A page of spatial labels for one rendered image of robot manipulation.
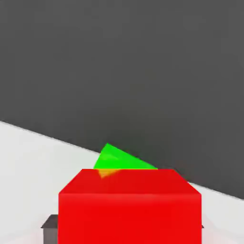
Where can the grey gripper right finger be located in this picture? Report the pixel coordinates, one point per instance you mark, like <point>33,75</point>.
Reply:
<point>202,236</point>

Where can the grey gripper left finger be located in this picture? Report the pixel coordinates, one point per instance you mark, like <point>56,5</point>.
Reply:
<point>50,230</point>

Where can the small red cube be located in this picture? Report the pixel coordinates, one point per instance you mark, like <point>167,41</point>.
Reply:
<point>129,213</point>

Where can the small green cube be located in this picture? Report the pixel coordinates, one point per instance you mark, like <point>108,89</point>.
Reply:
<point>118,160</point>

